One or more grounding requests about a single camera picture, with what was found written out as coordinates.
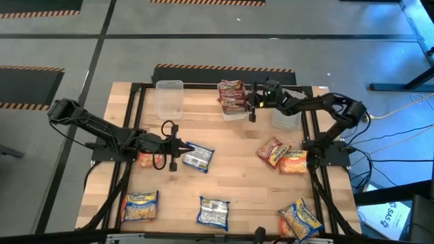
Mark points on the white cardboard box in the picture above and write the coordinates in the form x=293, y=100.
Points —
x=386, y=220

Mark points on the pale grey plastic bin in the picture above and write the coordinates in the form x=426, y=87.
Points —
x=286, y=122

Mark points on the black rig beam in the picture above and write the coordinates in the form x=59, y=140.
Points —
x=390, y=194

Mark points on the grey table-level camera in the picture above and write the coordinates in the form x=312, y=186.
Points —
x=219, y=238

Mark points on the dark grey furniture foot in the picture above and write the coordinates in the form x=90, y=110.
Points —
x=10, y=152

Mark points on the hazard-striped black floor mat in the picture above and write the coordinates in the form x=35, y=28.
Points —
x=220, y=76
x=27, y=88
x=34, y=6
x=203, y=2

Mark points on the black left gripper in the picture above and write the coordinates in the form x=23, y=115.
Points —
x=159, y=145

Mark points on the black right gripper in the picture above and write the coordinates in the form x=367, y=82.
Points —
x=268, y=96

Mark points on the yellow power plug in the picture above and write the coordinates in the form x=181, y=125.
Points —
x=369, y=117

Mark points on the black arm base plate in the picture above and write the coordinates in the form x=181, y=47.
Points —
x=339, y=159
x=101, y=156

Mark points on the clear plastic bin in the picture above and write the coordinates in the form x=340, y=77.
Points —
x=169, y=101

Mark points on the silver metal bracket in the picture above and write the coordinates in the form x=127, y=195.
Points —
x=313, y=240
x=125, y=236

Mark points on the dark grey chair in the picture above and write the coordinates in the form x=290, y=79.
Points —
x=424, y=220

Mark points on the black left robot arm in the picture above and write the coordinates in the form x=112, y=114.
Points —
x=88, y=122

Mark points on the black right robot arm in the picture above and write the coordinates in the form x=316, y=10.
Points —
x=325, y=101

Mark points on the black desk leg frame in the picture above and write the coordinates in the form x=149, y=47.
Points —
x=390, y=87

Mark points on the black rig crossbeam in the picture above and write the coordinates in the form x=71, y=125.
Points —
x=51, y=239

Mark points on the white plastic bin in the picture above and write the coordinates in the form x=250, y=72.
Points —
x=234, y=117

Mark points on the red Maruchan ramen pack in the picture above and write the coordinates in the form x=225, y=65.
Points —
x=232, y=95
x=234, y=107
x=269, y=150
x=230, y=84

